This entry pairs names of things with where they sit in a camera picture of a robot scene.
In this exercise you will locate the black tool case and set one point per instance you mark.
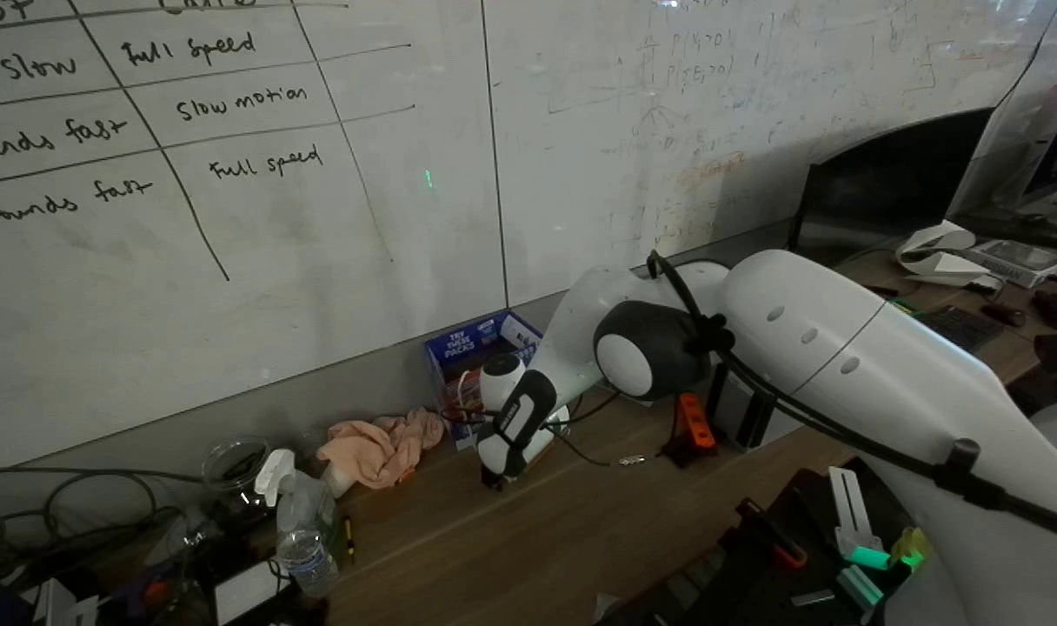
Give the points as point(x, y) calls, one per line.
point(760, 578)

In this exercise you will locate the crumpled white papers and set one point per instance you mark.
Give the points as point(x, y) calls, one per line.
point(947, 261)

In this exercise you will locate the green spray bottle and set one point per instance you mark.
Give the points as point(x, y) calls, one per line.
point(304, 500)

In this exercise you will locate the whiteboard panel with handwriting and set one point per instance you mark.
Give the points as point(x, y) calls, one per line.
point(261, 291)

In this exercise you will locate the clear water bottle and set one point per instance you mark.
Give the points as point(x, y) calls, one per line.
point(309, 560)

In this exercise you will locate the yellow highlighter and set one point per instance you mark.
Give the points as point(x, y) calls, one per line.
point(914, 545)

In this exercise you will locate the green marker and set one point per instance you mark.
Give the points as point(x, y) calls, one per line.
point(859, 590)
point(870, 559)

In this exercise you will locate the orange block with holes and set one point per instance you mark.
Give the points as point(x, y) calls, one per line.
point(698, 418)

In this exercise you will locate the pink cloth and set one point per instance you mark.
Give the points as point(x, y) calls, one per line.
point(374, 451)

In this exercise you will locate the white plastic piece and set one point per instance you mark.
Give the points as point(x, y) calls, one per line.
point(851, 507)

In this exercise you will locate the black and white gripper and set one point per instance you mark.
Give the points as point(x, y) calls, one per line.
point(516, 421)

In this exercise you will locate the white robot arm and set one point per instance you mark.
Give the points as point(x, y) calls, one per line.
point(852, 348)

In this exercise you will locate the black flat piece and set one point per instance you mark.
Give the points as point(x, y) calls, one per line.
point(679, 452)

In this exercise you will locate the black monitor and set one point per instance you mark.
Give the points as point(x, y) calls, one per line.
point(889, 185)

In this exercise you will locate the grey organiser case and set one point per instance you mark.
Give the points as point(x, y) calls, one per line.
point(738, 406)

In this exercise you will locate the white card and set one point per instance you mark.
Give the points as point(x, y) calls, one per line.
point(244, 593)

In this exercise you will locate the blue cardboard box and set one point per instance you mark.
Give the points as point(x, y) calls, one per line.
point(454, 341)

